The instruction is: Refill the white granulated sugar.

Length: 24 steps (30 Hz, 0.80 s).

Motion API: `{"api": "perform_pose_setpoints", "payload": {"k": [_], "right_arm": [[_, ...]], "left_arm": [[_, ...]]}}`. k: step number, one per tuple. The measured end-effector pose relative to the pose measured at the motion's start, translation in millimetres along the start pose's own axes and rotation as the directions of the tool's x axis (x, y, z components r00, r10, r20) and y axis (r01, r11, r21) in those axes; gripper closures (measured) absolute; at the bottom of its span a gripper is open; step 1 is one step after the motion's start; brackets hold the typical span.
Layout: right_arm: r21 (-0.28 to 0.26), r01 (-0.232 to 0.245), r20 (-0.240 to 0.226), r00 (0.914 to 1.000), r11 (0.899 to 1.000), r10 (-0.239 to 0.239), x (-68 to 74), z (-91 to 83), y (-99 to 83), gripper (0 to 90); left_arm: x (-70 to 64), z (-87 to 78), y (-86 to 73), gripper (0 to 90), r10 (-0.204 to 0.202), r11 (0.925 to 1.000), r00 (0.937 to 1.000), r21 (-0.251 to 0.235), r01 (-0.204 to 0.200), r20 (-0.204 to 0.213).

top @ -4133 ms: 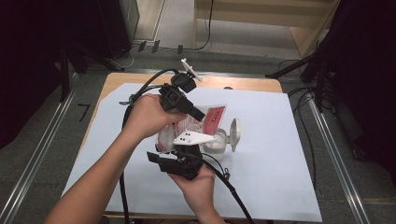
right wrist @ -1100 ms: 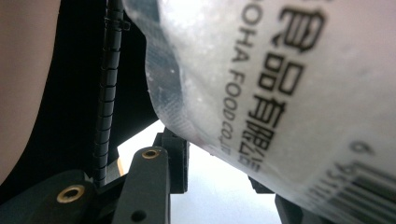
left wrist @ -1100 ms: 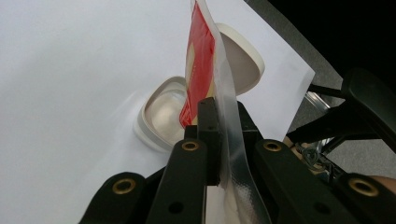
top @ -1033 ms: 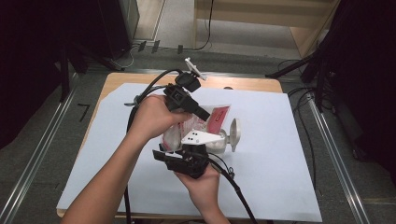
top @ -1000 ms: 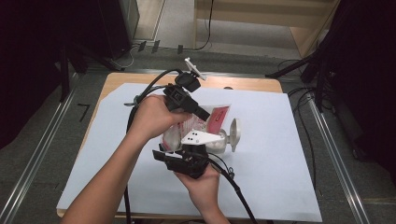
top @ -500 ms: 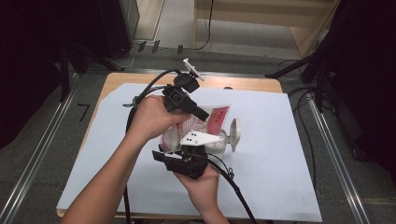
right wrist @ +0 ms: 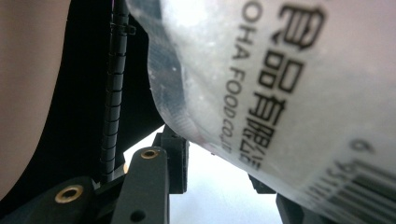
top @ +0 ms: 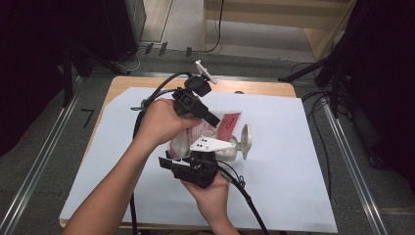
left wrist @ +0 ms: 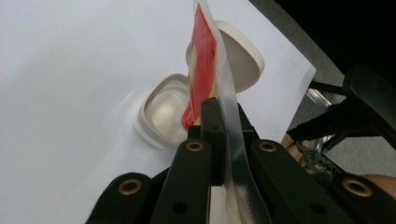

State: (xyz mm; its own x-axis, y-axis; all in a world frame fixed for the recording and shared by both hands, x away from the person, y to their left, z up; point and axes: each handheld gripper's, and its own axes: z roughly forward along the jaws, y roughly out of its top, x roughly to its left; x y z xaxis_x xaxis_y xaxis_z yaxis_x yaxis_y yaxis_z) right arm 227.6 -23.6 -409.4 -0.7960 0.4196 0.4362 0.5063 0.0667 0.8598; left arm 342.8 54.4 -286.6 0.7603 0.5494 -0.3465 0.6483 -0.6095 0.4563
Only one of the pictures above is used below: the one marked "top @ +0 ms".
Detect wooden table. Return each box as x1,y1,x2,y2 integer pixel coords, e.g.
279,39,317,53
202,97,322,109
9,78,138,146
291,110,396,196
59,75,337,231

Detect black hanging cable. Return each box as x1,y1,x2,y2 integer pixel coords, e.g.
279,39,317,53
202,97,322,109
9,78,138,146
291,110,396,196
202,0,226,54

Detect light wooden furniture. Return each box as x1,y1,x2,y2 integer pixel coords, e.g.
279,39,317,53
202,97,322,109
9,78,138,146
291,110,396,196
202,0,358,62

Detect dark cabinet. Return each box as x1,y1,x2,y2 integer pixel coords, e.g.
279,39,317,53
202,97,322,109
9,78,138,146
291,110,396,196
101,0,147,64

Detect white floor cable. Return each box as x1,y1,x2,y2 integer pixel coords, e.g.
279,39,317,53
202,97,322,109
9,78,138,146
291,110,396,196
114,48,146,73

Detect clear jar with white flip lid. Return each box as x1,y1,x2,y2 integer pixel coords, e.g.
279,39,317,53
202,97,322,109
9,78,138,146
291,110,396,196
213,123,254,163

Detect person's right hand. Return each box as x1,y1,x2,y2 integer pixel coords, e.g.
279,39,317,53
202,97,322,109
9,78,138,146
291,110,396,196
180,173,232,226

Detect right hand-held gripper black cable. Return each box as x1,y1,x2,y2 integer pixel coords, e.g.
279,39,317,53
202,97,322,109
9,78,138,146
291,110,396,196
216,160,272,235

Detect metal floor rail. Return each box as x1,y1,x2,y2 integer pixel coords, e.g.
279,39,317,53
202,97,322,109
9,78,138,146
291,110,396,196
321,97,390,235
0,76,83,235

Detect person's left hand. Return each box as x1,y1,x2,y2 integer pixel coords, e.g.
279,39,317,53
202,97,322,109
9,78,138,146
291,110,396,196
134,98,202,148

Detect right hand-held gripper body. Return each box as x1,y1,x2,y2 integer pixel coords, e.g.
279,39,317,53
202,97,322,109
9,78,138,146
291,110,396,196
170,136,237,189

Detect black stand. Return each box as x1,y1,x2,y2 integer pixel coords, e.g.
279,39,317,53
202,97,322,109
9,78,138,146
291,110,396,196
278,0,415,118

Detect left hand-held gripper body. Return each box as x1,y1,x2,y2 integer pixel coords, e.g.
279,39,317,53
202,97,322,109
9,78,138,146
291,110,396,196
171,60,218,120

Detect hand-held gripper black cable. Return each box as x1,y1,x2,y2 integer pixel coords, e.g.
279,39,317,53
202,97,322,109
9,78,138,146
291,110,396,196
129,71,194,235
216,160,272,235

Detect black floor cables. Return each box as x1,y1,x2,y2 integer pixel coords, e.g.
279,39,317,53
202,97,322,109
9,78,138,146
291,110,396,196
291,62,333,199

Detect white paper sheet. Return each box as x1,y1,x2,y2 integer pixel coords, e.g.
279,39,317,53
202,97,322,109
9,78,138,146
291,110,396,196
59,86,337,233

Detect left hand-held gripper black cable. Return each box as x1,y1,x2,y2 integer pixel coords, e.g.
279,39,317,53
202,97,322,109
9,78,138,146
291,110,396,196
129,71,194,235

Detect red and white spout pouch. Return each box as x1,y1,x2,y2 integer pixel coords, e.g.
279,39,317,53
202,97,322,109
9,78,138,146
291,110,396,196
168,111,243,160

